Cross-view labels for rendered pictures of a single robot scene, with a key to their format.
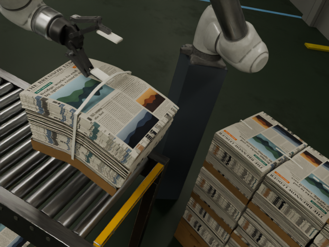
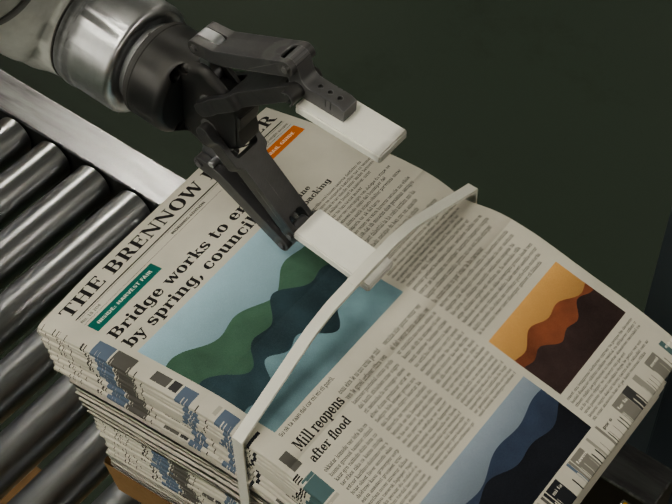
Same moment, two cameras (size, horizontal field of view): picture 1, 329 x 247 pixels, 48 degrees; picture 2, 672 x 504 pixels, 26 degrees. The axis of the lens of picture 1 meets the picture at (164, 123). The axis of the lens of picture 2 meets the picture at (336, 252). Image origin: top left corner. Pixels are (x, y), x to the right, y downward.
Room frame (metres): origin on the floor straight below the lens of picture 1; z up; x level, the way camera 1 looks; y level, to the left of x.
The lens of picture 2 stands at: (0.29, -0.01, 2.03)
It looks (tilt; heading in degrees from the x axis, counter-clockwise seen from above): 50 degrees down; 21
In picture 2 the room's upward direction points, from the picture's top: straight up
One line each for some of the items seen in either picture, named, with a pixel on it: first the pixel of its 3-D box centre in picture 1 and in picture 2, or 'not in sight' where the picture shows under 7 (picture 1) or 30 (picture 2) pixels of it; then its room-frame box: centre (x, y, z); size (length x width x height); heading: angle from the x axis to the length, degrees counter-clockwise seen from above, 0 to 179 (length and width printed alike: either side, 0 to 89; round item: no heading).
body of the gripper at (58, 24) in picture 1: (69, 35); (200, 94); (0.97, 0.35, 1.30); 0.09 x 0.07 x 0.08; 73
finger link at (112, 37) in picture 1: (109, 35); (350, 121); (0.93, 0.22, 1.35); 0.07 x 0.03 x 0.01; 73
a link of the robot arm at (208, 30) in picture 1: (216, 27); not in sight; (1.67, -0.11, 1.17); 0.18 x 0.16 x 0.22; 45
